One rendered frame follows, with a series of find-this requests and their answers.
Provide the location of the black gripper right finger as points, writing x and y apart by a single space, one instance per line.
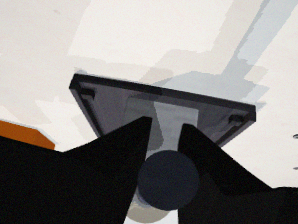
228 193

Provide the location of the orange open-top tray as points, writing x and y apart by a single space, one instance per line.
28 135

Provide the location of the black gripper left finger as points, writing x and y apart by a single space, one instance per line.
90 184

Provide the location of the dark grey cylinder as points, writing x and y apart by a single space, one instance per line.
168 181

